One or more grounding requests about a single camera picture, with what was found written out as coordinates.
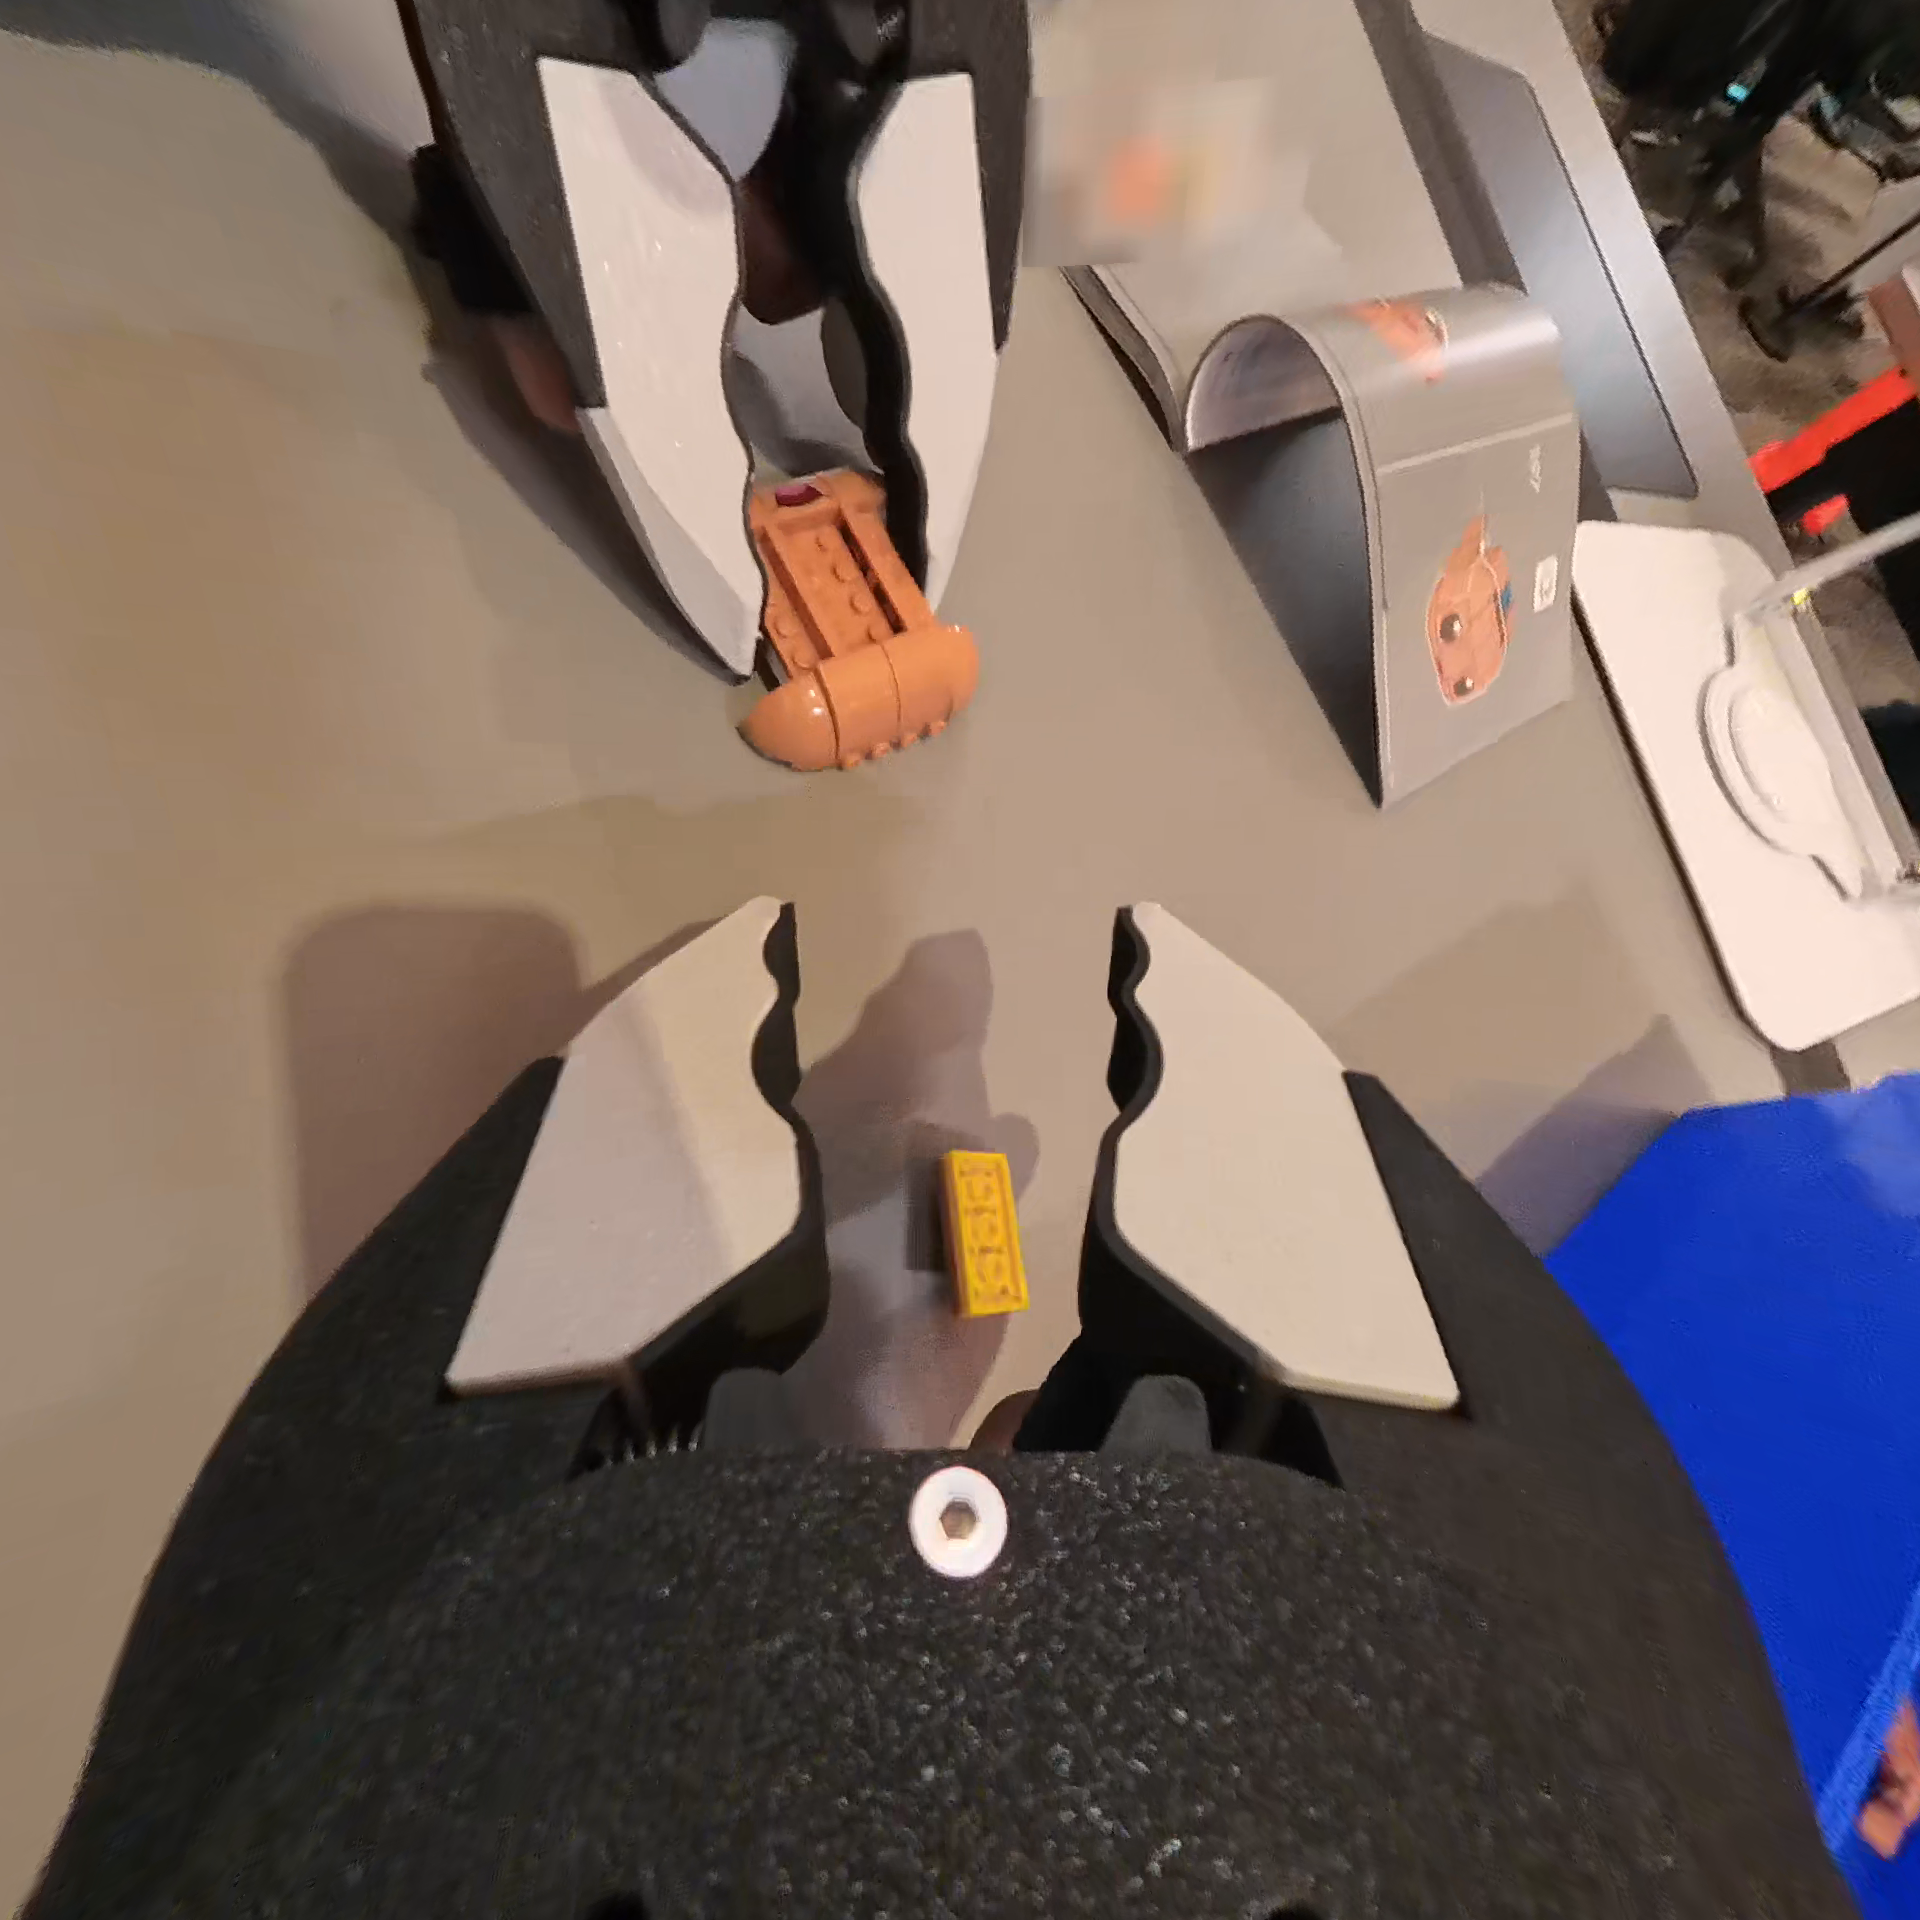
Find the lego instruction booklet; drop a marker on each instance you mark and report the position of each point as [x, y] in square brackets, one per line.
[1411, 480]

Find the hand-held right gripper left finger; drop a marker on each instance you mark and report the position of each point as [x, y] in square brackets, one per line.
[644, 1188]

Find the person's left hand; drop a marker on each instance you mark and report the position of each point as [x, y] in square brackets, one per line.
[540, 375]

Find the white flat stand base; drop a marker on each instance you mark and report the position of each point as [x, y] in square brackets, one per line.
[1756, 780]

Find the small yellow lego piece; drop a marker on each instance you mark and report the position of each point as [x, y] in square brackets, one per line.
[981, 1231]

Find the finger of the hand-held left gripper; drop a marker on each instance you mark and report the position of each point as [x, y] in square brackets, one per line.
[644, 332]
[937, 271]

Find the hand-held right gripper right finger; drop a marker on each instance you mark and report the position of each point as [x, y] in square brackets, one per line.
[1276, 1200]

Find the pile of brown lego pieces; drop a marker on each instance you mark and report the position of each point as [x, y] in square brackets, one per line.
[1891, 1787]

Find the large blue plastic bin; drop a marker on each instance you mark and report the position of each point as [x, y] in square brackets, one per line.
[1771, 1411]

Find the brown lego assembly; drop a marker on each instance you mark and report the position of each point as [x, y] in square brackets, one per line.
[856, 645]

